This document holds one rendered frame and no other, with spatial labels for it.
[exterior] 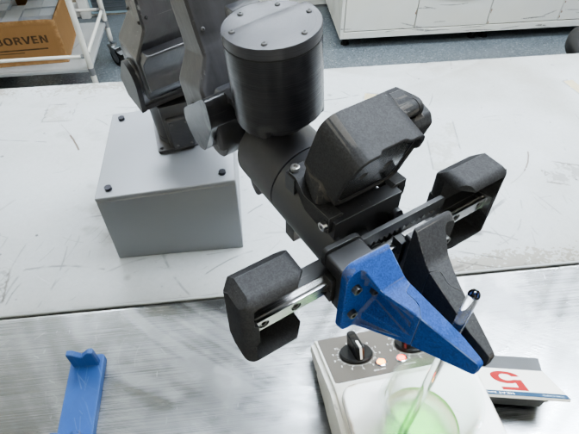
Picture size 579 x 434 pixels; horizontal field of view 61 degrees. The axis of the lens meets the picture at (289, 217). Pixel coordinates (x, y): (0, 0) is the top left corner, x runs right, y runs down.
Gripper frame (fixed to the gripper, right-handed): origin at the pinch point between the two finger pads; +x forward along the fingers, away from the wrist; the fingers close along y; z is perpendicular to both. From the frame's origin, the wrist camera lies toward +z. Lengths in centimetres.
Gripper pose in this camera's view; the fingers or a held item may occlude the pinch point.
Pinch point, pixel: (434, 313)
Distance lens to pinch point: 27.7
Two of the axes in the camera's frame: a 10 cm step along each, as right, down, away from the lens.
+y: 8.4, -4.0, 3.6
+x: 5.4, 6.2, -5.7
